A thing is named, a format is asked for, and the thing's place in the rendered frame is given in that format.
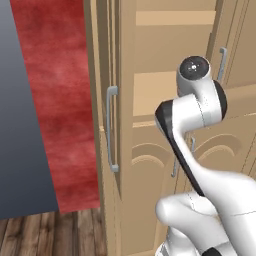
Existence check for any grey bar door handle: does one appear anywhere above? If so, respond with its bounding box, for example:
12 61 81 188
105 85 120 174
216 46 229 83

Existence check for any tan wall cabinet with shelves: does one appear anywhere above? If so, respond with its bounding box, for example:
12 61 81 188
119 0 224 118

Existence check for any small grey door handle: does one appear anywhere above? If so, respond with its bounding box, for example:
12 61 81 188
170 156 178 179
189 135 197 155

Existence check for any tan arched base cabinet door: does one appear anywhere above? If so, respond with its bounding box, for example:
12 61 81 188
182 112 256 198
131 121 183 256

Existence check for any tan wall cabinet door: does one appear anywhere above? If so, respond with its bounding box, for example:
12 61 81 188
83 0 123 202
205 0 256 90

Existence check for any grey fridge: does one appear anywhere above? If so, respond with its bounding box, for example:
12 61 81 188
0 0 61 221

